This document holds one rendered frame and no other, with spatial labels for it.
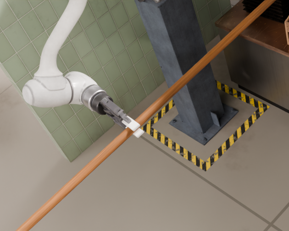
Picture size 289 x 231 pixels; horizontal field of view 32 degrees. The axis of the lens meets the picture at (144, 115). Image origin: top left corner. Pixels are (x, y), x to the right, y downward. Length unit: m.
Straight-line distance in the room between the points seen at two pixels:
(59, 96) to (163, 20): 0.86
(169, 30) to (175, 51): 0.13
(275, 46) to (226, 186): 0.81
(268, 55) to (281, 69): 0.10
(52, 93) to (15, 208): 1.61
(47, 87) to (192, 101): 1.27
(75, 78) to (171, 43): 0.83
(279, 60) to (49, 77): 1.35
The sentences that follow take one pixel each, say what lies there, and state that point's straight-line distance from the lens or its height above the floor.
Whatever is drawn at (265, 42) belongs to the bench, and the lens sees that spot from 2.71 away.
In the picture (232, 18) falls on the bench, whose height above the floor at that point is 0.58.
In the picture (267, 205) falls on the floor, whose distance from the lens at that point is 2.76.
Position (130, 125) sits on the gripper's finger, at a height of 1.15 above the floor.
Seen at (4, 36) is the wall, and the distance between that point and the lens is 2.72.
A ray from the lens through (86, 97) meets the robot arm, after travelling 1.85.
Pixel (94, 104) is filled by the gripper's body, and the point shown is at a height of 1.16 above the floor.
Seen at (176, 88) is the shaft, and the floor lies 1.15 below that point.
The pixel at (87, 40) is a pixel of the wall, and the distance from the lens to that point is 2.99.
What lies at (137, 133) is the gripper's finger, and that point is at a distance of 1.71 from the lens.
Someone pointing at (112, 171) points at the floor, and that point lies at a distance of 3.15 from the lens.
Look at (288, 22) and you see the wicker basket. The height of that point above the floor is 0.73.
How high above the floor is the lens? 2.35
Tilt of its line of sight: 44 degrees down
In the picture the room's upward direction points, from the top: 25 degrees counter-clockwise
